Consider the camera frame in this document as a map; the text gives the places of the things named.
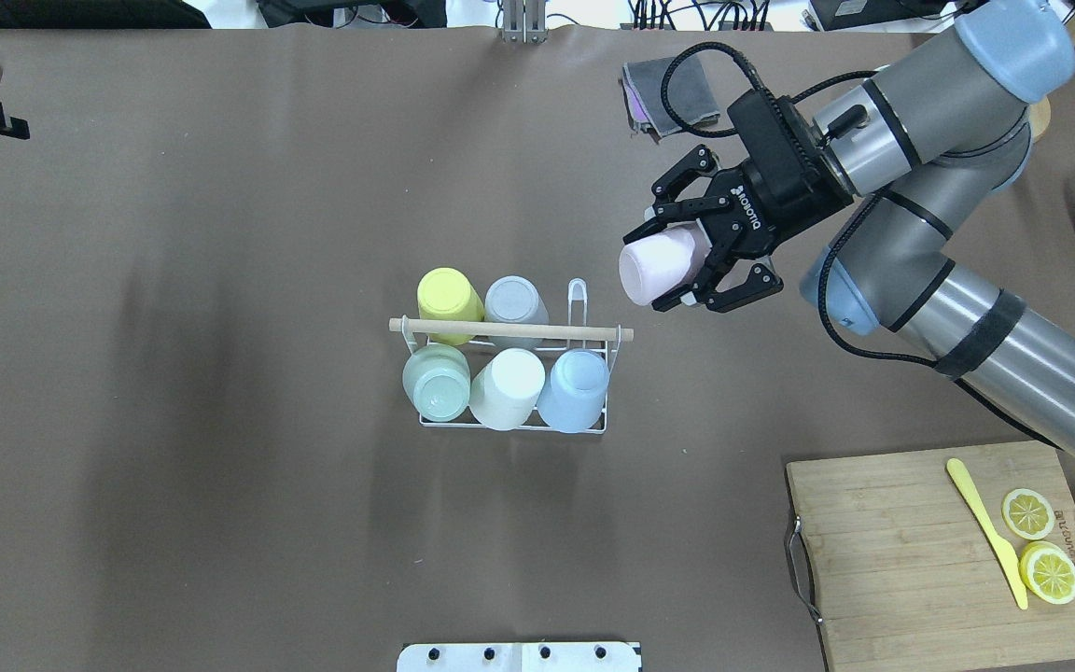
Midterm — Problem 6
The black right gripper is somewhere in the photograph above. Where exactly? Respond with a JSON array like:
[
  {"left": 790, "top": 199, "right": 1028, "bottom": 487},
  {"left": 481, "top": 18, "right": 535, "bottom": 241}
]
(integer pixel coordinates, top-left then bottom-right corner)
[{"left": 622, "top": 89, "right": 856, "bottom": 314}]

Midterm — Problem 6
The pink cup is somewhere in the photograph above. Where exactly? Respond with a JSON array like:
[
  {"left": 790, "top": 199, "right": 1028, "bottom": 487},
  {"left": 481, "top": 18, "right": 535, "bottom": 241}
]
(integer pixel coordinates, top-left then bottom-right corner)
[{"left": 619, "top": 224, "right": 711, "bottom": 306}]

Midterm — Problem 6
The mint green cup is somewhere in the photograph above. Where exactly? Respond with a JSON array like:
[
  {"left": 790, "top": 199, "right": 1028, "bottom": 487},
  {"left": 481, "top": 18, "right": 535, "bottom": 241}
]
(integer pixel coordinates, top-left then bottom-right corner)
[{"left": 402, "top": 343, "right": 472, "bottom": 421}]

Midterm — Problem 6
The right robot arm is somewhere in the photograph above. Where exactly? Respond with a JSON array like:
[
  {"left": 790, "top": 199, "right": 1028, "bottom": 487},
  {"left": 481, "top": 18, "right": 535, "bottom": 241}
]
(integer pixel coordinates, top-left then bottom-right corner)
[{"left": 624, "top": 1, "right": 1075, "bottom": 456}]

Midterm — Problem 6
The grey cup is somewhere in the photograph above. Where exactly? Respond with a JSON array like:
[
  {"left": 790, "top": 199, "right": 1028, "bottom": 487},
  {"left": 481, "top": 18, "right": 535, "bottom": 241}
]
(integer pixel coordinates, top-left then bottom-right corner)
[{"left": 483, "top": 275, "right": 549, "bottom": 325}]

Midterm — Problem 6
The light blue cup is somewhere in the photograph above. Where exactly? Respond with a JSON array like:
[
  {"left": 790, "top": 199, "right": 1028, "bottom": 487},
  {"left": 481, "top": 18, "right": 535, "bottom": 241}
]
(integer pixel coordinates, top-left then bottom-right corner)
[{"left": 538, "top": 348, "right": 610, "bottom": 433}]

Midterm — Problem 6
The white cup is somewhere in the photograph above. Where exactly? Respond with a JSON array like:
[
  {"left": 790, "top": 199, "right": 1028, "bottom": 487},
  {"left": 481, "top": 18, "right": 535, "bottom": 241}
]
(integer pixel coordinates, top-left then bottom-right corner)
[{"left": 469, "top": 348, "right": 546, "bottom": 431}]

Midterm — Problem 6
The yellow cup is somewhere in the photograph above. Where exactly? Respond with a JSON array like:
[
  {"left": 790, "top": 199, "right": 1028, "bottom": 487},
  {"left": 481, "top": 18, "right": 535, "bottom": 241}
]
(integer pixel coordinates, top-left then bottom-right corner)
[{"left": 415, "top": 267, "right": 485, "bottom": 321}]

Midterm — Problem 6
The purple cloth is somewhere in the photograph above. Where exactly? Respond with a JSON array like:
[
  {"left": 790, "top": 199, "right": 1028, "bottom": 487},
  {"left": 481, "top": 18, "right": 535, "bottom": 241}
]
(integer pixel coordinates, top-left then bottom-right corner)
[{"left": 621, "top": 80, "right": 649, "bottom": 133}]

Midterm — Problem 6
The grey folded cloth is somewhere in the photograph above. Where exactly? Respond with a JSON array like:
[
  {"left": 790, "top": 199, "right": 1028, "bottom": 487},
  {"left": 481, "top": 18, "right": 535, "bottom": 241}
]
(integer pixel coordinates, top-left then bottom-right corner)
[{"left": 621, "top": 56, "right": 719, "bottom": 137}]

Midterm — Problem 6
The yellow plastic knife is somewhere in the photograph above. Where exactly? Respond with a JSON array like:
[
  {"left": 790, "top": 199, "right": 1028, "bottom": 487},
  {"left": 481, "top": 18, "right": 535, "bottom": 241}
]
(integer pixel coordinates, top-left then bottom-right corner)
[{"left": 944, "top": 456, "right": 1029, "bottom": 609}]

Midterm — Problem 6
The bamboo cutting board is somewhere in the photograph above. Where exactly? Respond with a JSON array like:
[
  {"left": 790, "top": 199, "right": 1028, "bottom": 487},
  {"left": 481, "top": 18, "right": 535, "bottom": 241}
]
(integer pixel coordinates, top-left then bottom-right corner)
[{"left": 786, "top": 441, "right": 1075, "bottom": 671}]

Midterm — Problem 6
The lemon slice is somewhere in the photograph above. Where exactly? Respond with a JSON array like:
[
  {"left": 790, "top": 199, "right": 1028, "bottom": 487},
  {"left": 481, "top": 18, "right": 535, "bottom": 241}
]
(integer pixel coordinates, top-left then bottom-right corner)
[
  {"left": 999, "top": 488, "right": 1056, "bottom": 541},
  {"left": 1019, "top": 540, "right": 1075, "bottom": 605}
]

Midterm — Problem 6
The white wire cup holder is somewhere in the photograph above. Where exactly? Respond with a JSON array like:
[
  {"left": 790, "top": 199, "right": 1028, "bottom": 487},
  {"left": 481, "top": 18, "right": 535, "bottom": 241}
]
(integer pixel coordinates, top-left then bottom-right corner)
[{"left": 389, "top": 268, "right": 633, "bottom": 435}]

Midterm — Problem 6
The aluminium frame post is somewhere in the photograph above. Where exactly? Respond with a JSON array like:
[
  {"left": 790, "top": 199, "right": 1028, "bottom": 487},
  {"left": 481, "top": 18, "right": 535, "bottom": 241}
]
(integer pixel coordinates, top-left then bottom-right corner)
[{"left": 498, "top": 0, "right": 549, "bottom": 44}]

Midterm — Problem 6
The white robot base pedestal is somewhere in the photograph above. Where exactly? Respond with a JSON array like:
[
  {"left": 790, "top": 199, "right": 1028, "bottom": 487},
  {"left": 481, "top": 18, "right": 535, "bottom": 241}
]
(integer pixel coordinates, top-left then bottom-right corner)
[{"left": 396, "top": 639, "right": 644, "bottom": 671}]

